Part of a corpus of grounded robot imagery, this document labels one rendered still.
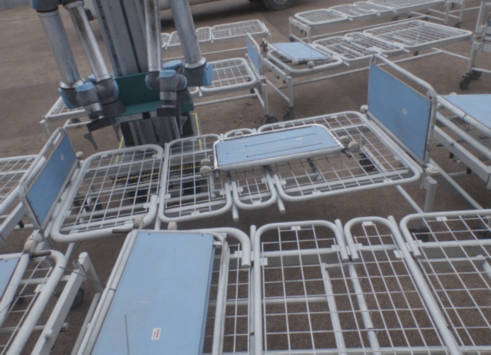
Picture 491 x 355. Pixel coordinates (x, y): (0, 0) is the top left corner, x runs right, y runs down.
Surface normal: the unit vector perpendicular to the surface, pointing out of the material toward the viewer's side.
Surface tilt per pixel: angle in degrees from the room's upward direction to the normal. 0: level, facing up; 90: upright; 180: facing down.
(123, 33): 90
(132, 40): 90
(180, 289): 8
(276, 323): 0
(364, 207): 0
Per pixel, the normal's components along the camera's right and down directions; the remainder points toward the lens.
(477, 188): -0.13, -0.86
